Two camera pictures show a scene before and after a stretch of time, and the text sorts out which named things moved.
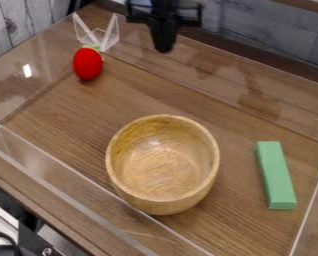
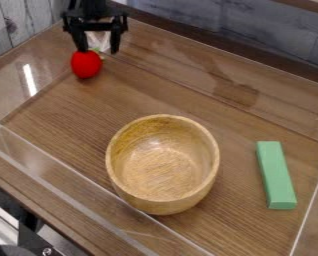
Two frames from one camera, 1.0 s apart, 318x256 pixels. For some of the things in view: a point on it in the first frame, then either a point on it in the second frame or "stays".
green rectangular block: [277, 186] stays
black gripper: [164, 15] -> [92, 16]
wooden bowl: [161, 161] stays
